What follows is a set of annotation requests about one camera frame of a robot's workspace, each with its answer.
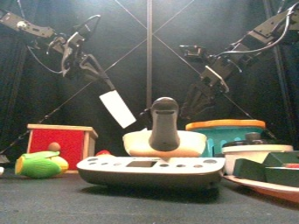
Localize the white cleaver with black handle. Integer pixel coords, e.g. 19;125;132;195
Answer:
92;66;137;130

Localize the thin diagonal brace rod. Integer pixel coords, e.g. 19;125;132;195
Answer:
0;0;196;155
112;0;277;140

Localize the teal basket with orange rim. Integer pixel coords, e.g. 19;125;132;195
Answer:
184;118;266;158

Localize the black pot lid grey knob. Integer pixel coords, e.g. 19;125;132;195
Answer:
220;131;294;149

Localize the white toy pot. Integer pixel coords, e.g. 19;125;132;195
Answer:
220;143;294;177

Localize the red wooden box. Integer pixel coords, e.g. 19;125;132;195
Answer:
25;123;98;171

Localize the small brown toy ball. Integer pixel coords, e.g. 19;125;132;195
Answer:
46;142;62;153

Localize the small red toy food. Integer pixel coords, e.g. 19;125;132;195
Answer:
94;149;114;158

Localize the sushi block with red dot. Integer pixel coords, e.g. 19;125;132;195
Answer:
264;163;299;188

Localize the green yellow toy corn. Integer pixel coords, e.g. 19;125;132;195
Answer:
13;150;70;179

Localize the pink serving tray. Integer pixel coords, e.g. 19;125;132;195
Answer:
222;174;299;205

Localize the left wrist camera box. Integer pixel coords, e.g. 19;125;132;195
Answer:
72;14;102;39

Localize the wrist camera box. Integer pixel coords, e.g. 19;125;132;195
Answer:
72;14;102;39
178;44;210;62

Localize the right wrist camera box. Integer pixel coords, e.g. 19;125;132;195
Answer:
178;44;210;62

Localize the cream pan with grey handle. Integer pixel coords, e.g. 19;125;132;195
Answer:
121;96;208;159

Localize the grey vertical frame pole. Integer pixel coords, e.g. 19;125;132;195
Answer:
144;0;154;109

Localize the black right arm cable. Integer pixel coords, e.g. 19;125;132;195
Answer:
210;2;299;59

